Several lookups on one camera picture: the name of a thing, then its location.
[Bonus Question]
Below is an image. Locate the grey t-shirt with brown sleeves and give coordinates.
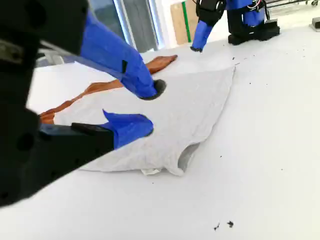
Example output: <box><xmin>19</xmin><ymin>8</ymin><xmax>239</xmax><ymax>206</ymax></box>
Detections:
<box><xmin>38</xmin><ymin>54</ymin><xmax>237</xmax><ymax>177</ymax></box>

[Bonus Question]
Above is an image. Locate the wooden board with green stripe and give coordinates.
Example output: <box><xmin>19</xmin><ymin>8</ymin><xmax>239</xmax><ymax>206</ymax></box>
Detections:
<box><xmin>170</xmin><ymin>0</ymin><xmax>199</xmax><ymax>46</ymax></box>

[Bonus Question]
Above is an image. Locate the white window frame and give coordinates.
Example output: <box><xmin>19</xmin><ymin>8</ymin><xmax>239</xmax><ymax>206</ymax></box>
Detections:
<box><xmin>113</xmin><ymin>0</ymin><xmax>174</xmax><ymax>55</ymax></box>

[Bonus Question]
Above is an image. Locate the red white servo wire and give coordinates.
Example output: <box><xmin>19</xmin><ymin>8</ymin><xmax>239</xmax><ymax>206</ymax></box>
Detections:
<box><xmin>246</xmin><ymin>0</ymin><xmax>266</xmax><ymax>12</ymax></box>

